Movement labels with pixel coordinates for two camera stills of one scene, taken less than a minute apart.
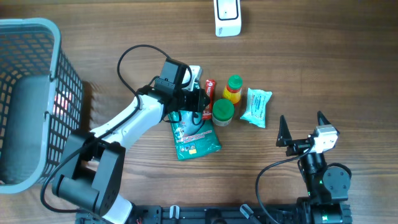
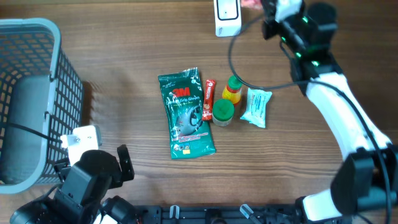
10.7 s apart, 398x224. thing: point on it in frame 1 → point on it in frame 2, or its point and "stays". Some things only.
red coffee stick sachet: (209, 93) stays
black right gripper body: (298, 147) → (269, 27)
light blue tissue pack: (257, 102) stays
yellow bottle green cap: (232, 90) stays
